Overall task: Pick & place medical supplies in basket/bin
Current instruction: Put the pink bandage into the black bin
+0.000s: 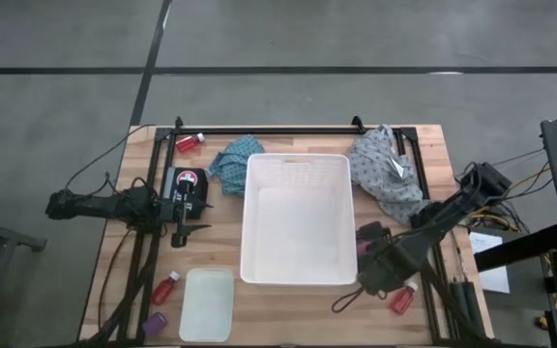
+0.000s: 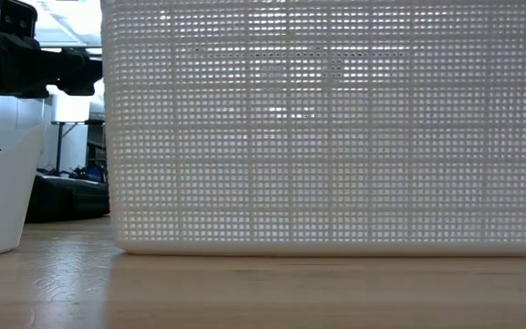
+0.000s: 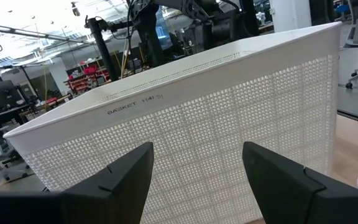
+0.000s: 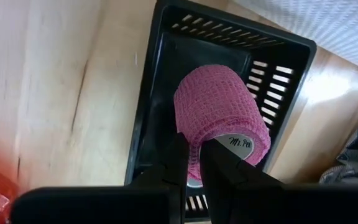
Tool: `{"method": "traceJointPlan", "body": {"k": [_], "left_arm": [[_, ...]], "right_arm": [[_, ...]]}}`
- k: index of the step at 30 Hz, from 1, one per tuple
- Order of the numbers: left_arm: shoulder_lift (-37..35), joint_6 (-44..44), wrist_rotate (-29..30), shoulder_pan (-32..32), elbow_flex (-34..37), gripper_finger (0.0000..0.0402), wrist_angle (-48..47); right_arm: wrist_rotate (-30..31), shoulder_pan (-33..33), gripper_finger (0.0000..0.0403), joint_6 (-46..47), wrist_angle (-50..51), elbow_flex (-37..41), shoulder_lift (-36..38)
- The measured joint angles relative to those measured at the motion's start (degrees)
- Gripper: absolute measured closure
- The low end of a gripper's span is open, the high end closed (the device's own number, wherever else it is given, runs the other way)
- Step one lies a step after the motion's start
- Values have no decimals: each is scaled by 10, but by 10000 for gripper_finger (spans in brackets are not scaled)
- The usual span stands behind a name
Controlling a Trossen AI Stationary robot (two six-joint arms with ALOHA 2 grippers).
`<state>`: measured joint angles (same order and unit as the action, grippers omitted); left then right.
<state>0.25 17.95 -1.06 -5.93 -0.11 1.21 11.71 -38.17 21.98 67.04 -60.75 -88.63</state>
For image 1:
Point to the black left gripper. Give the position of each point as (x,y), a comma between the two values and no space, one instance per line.
(183,217)

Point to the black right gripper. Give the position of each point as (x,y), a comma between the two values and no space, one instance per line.
(389,266)

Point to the red bottle with white cap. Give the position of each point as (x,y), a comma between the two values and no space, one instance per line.
(189,143)
(401,300)
(162,291)

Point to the teal patterned cloth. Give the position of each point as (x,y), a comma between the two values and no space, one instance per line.
(235,164)

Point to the translucent plastic tray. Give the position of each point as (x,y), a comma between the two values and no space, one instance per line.
(206,304)

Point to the white mesh plastic basket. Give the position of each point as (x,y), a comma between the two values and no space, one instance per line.
(298,222)

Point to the purple bandage roll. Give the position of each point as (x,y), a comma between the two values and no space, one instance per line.
(155,324)

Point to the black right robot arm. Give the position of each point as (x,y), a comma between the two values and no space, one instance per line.
(472,193)

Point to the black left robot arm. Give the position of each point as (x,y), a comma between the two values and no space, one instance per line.
(95,207)

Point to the black first aid kit pouch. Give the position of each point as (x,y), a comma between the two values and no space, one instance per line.
(198,186)

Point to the black perforated tray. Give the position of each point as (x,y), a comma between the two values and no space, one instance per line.
(375,227)

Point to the black cylinder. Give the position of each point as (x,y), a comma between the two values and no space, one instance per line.
(457,299)
(472,304)

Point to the grey patterned cloth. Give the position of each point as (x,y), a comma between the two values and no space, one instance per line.
(385,183)

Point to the white fabric tag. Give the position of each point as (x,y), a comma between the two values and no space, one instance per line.
(397,167)

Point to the white paper sheet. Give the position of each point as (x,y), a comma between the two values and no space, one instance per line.
(496,280)

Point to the black beam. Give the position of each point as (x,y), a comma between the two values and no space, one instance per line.
(520,246)

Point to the small yellow object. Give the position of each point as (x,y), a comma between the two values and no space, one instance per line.
(543,322)

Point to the grey metal stand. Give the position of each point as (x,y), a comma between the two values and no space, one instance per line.
(8,238)

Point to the black frame bracket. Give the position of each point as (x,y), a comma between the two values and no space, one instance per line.
(178,123)
(358,124)

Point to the black aluminium frame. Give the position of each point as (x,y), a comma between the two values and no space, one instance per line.
(283,131)

